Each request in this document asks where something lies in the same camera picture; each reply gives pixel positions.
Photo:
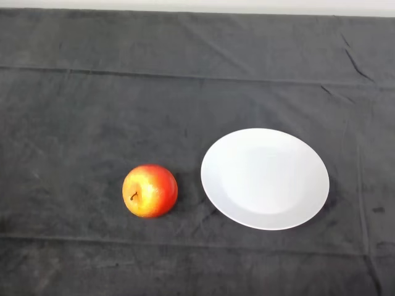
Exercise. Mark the black cloth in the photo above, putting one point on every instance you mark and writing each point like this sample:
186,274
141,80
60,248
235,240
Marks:
123,92

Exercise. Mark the white round plate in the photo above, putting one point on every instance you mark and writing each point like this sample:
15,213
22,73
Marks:
265,179

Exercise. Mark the red yellow apple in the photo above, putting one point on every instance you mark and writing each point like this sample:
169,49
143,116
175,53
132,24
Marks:
154,194

